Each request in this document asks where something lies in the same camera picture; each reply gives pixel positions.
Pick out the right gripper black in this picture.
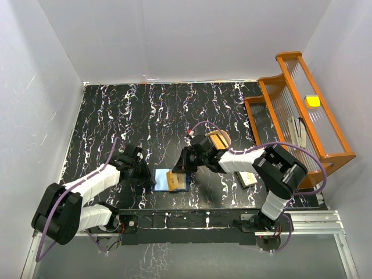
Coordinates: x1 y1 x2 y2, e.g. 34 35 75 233
173 146 208 173

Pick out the blue leather card holder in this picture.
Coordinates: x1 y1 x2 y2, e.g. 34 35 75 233
152 169 191 193

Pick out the beige oval card tray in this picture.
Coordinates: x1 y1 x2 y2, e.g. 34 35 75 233
205 130 231 150

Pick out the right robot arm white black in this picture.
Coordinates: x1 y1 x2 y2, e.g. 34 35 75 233
171 131 308 231

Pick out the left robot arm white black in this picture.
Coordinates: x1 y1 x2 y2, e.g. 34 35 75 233
31 144 155 245

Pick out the stack of credit cards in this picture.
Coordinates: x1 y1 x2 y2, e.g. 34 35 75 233
208 132 229 150

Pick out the white small carton box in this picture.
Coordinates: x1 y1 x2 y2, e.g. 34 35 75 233
236 171 257 188

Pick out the orange wooden tiered shelf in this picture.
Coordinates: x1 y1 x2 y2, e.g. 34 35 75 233
244 52 356 175

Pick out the yellow sticky note block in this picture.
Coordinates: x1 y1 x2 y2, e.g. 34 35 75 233
304 95 321 109

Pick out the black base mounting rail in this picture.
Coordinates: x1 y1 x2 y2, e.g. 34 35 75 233
87 203 294 248

